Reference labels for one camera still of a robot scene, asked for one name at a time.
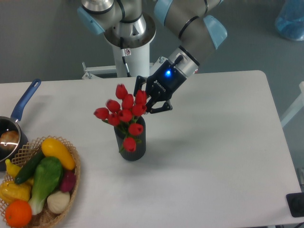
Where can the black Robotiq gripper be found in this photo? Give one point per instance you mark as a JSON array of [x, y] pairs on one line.
[[160, 86]]

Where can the red tulip bouquet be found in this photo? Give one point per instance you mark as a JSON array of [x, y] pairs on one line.
[[123, 114]]

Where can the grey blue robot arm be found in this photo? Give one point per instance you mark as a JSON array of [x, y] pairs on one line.
[[200, 33]]

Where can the dark grey ribbed vase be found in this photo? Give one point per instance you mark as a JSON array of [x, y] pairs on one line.
[[132, 147]]

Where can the yellow squash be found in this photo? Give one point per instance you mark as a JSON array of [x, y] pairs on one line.
[[52, 147]]

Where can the purple red onion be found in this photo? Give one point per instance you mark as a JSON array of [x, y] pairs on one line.
[[68, 181]]

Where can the green bok choy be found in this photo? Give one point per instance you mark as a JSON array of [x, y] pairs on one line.
[[47, 176]]

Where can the white garlic bulb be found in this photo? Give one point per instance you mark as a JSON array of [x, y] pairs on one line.
[[58, 201]]

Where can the brown bread roll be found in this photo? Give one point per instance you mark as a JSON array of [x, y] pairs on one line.
[[9, 140]]

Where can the green cucumber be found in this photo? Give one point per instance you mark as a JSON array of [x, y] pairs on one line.
[[28, 169]]

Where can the blue water bottle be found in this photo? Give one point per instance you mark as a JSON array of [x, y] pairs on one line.
[[290, 20]]

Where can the yellow banana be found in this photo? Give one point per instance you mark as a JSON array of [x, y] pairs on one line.
[[13, 170]]

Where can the yellow corn cob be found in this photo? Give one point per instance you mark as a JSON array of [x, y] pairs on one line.
[[10, 192]]

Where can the black device at edge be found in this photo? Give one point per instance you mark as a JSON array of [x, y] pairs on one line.
[[296, 204]]

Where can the orange fruit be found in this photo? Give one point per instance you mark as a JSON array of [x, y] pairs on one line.
[[18, 214]]

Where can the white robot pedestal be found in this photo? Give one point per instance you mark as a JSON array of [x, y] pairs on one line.
[[130, 44]]

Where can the white frame leg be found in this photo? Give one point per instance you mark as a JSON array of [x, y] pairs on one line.
[[294, 108]]

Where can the blue handled saucepan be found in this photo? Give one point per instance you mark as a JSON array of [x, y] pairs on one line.
[[12, 123]]

